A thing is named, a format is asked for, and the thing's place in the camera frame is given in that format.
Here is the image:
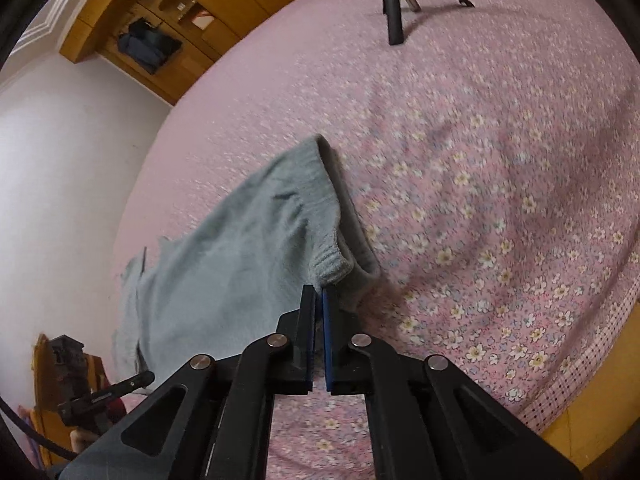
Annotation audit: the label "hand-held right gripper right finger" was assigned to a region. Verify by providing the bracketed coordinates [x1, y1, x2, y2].
[322, 287, 583, 480]

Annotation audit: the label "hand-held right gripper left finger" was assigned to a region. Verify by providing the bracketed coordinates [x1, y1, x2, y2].
[65, 284, 317, 480]

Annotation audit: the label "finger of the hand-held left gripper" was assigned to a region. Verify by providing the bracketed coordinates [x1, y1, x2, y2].
[90, 371, 157, 403]

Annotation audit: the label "pink floral bedspread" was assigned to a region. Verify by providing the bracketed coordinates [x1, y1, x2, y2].
[112, 0, 640, 480]

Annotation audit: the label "dark clothes in wardrobe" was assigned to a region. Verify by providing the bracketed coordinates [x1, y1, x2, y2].
[117, 17, 184, 76]

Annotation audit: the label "wooden wardrobe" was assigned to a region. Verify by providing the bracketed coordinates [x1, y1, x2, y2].
[59, 0, 326, 107]

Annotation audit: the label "black cable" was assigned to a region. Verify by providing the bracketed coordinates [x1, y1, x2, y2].
[0, 397, 81, 458]

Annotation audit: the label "wooden bed frame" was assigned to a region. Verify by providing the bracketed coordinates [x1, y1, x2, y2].
[542, 360, 640, 468]

